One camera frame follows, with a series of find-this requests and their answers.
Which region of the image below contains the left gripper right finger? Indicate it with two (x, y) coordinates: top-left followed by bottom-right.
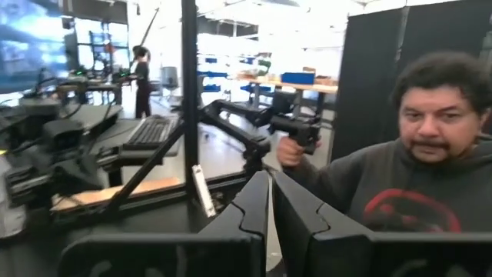
(271, 171), (492, 277)

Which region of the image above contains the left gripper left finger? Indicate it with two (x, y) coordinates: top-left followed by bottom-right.
(57, 171), (270, 277)

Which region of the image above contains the white label strip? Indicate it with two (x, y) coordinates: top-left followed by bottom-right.
(191, 164), (218, 219)

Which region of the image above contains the person's hand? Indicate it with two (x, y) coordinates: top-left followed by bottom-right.
(276, 136), (322, 169)

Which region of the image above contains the person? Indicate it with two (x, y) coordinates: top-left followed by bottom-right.
(132, 45), (153, 119)
(282, 52), (492, 234)

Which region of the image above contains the black keyboard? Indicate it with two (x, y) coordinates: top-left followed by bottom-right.
(122, 115), (180, 151)

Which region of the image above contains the wooden workbench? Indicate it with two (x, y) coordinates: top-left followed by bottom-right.
(249, 78), (339, 116)

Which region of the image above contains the blue storage bin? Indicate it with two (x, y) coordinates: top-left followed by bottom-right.
(281, 72), (316, 85)

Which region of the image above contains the grey office chair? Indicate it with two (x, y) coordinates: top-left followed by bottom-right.
(160, 65), (180, 93)

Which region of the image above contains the large blue display screen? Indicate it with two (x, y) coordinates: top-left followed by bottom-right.
(0, 0), (78, 94)

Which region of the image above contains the black partition wall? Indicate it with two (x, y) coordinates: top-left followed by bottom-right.
(332, 0), (492, 161)

